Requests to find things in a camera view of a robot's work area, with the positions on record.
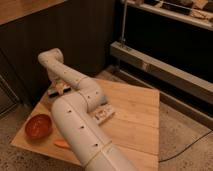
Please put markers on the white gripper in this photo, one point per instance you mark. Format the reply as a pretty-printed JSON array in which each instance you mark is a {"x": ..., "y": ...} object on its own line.
[{"x": 55, "y": 79}]

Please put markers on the black and white eraser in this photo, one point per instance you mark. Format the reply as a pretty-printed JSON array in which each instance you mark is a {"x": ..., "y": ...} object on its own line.
[{"x": 54, "y": 92}]

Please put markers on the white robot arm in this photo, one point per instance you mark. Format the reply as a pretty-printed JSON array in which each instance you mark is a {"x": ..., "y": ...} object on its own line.
[{"x": 92, "y": 147}]

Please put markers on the red bowl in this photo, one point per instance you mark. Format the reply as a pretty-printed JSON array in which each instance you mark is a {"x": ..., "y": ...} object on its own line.
[{"x": 38, "y": 127}]

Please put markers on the white tube bottle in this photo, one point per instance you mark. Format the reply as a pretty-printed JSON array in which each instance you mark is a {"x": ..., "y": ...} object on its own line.
[{"x": 103, "y": 113}]

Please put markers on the orange toy carrot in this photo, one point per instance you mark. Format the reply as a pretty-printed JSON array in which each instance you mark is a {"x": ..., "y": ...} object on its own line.
[{"x": 61, "y": 143}]

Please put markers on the wooden shelf with items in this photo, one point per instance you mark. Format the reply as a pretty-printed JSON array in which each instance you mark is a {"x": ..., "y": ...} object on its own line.
[{"x": 194, "y": 12}]

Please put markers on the grey metal rail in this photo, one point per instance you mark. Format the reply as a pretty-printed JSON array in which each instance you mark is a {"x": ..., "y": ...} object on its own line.
[{"x": 192, "y": 85}]

